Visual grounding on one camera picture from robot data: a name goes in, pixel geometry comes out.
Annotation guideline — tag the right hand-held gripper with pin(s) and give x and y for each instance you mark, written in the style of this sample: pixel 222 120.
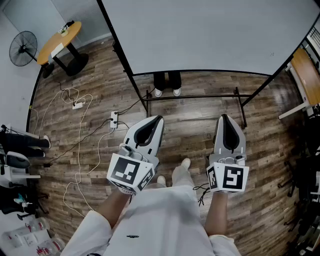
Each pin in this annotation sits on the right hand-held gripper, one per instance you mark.
pixel 228 175

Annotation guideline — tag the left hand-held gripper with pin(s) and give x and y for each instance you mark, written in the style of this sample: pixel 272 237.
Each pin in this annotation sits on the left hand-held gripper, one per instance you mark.
pixel 126 171

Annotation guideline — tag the person's left forearm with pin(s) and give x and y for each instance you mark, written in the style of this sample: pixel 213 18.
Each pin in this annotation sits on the person's left forearm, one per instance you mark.
pixel 115 207

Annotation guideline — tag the person's right forearm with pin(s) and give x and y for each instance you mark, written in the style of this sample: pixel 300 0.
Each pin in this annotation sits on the person's right forearm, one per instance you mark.
pixel 217 215

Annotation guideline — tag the long white power strip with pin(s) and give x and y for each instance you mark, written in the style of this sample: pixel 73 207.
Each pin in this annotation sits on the long white power strip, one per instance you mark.
pixel 114 120

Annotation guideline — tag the person's left white shoe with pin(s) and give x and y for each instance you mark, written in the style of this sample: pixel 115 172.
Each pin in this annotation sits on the person's left white shoe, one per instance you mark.
pixel 161 180

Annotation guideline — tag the person's white shoe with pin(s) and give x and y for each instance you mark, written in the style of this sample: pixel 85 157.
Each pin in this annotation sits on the person's white shoe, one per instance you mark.
pixel 185 163
pixel 161 180

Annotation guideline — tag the person's right white shoe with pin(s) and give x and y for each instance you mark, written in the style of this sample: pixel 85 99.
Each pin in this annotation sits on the person's right white shoe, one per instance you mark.
pixel 185 163

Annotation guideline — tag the person's white trousers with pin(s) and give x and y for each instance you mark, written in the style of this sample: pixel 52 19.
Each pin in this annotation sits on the person's white trousers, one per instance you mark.
pixel 181 176

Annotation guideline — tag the small white power strip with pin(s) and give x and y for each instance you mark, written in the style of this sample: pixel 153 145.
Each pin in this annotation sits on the small white power strip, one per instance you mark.
pixel 78 105

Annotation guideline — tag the person's white garment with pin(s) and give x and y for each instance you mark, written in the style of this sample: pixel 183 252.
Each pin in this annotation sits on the person's white garment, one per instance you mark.
pixel 160 220

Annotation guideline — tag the black power adapter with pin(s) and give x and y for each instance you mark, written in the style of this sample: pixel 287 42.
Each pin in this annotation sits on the black power adapter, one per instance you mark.
pixel 47 165

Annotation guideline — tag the large white table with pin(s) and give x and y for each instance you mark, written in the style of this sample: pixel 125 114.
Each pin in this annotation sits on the large white table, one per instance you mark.
pixel 200 35

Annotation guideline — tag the white paper sheet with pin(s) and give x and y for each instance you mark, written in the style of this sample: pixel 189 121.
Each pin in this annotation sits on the white paper sheet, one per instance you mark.
pixel 57 49

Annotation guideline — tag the round wooden table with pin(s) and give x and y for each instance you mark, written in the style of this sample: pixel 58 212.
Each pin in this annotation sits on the round wooden table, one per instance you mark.
pixel 56 43

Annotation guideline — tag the black metal railing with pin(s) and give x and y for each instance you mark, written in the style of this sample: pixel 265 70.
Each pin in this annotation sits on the black metal railing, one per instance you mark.
pixel 313 40

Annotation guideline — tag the grey rounded device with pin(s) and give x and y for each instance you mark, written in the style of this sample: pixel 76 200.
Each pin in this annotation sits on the grey rounded device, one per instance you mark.
pixel 17 161

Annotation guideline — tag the small potted plant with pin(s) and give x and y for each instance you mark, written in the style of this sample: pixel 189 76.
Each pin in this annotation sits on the small potted plant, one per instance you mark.
pixel 63 31

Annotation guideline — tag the small black object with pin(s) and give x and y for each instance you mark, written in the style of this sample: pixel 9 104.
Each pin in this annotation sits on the small black object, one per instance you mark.
pixel 69 23

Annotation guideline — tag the black chair with items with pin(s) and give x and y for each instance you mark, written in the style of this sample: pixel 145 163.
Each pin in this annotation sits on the black chair with items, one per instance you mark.
pixel 15 202

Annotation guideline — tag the black standing fan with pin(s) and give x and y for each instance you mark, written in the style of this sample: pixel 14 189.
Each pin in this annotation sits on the black standing fan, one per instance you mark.
pixel 23 48

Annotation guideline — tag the pile of clear plastic packets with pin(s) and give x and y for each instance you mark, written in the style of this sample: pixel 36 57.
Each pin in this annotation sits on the pile of clear plastic packets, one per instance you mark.
pixel 30 237

